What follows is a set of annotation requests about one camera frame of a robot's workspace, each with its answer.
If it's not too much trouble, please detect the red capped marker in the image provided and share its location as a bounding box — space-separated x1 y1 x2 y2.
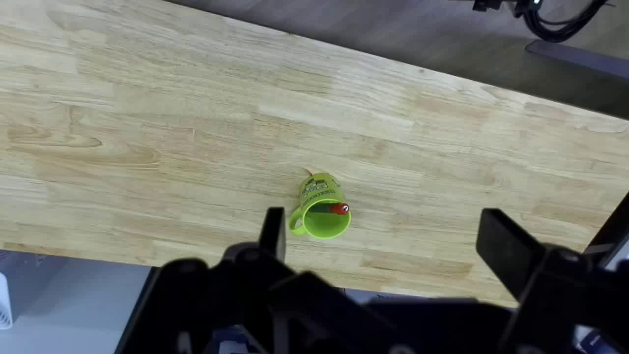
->
320 201 351 219

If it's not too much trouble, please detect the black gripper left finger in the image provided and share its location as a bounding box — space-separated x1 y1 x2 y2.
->
257 205 288 264

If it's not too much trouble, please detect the green cartoon print mug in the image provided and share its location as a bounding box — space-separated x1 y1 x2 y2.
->
286 167 353 242

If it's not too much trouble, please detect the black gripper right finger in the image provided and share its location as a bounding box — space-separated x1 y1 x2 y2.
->
473 207 548 309

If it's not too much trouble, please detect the black cable bundle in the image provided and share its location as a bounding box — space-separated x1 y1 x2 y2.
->
469 0 611 46

